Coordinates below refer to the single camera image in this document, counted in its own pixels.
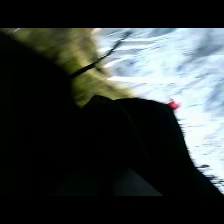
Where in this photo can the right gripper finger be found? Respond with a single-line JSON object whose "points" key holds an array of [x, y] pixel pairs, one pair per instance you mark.
{"points": [[135, 185]]}

